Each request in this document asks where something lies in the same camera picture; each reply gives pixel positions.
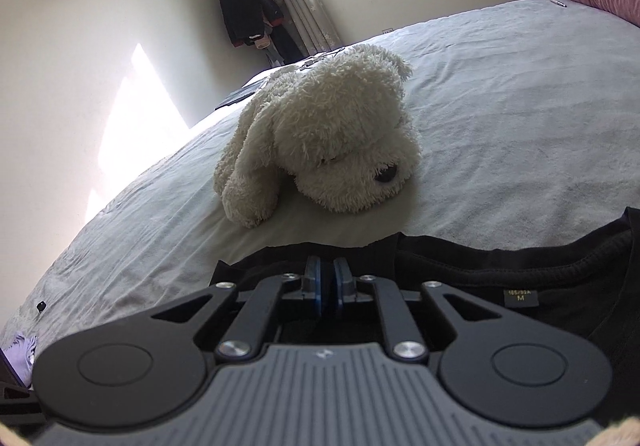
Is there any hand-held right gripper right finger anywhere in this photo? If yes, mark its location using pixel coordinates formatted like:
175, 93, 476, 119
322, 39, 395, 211
333, 256, 504, 362

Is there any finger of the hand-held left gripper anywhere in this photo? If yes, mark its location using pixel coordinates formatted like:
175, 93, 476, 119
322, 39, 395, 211
0, 382, 45, 425

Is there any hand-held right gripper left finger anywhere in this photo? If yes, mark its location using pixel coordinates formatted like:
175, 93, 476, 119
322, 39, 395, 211
149, 255, 324, 362

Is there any black t-shirt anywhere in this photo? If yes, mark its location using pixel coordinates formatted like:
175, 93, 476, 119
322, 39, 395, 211
207, 207, 640, 427

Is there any purple cloth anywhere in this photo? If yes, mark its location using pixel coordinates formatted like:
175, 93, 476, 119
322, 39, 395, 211
7, 333, 39, 373

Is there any white plush dog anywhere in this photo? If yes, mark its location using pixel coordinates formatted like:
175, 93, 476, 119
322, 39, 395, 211
212, 44, 422, 229

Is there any dark flat case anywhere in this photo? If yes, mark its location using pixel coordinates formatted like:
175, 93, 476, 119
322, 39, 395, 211
215, 80, 269, 112

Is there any hanging dark jacket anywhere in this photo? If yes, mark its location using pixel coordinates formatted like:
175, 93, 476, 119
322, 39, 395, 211
216, 0, 286, 49

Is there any black cable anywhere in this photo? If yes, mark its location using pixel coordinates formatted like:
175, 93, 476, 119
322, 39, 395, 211
300, 47, 347, 72

